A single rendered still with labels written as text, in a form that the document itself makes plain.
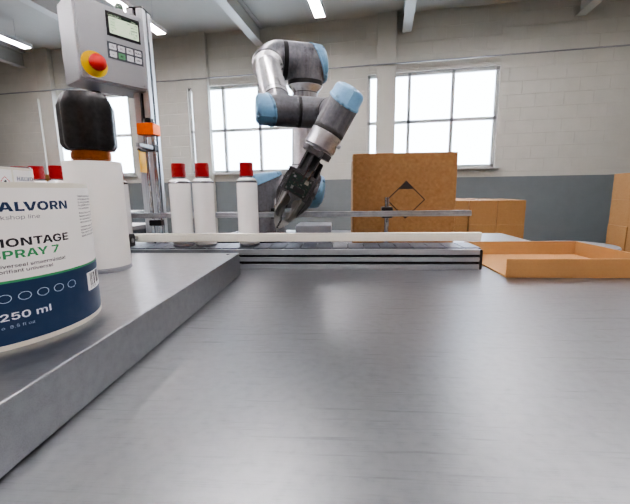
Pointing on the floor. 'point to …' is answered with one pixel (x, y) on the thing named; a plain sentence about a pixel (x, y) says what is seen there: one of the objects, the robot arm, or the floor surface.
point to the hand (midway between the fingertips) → (279, 223)
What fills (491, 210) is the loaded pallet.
